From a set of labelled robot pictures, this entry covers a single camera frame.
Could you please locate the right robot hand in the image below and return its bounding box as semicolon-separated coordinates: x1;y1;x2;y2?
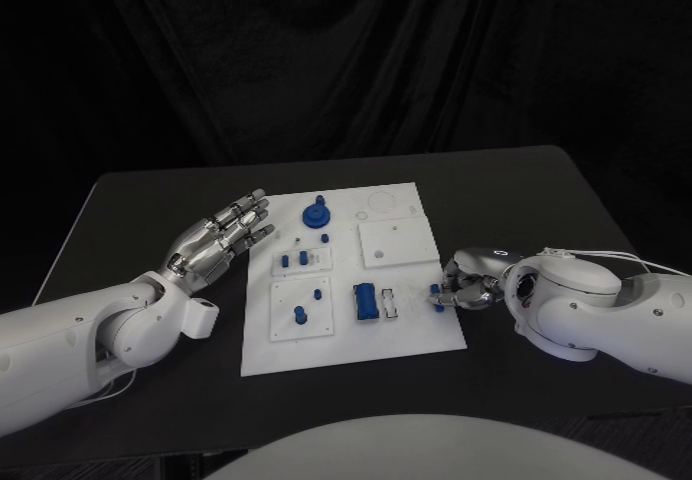
429;246;525;311

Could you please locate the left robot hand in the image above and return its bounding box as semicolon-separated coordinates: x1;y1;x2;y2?
161;188;277;296

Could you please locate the white task board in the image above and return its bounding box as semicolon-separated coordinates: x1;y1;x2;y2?
240;181;469;378

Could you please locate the blue gear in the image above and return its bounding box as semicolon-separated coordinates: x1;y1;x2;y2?
302;194;334;229

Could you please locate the large blue block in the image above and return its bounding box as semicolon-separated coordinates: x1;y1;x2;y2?
352;282;381;321

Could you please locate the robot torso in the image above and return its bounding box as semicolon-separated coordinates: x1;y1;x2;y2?
202;413;675;480

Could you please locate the white cable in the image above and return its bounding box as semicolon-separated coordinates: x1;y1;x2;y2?
541;246;692;278
67;367;139;408

